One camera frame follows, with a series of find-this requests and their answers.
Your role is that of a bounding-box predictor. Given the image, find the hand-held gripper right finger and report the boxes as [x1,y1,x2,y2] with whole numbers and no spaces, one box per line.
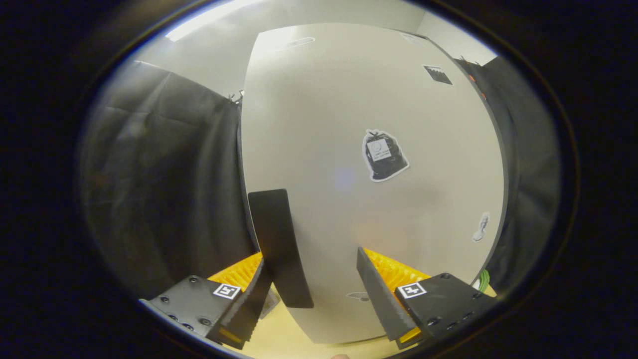
[357,247,499,350]

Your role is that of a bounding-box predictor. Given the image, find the black door handle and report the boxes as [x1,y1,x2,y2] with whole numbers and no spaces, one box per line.
[248,188,315,309]

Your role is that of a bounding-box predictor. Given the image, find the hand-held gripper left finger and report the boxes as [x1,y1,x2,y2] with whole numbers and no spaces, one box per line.
[139,252,274,351]

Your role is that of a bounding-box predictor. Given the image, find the black backdrop cloth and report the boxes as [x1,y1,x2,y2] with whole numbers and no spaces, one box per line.
[80,55,564,300]

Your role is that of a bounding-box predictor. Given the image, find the white shoe cabinet door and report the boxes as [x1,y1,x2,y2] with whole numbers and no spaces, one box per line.
[239,22,504,345]

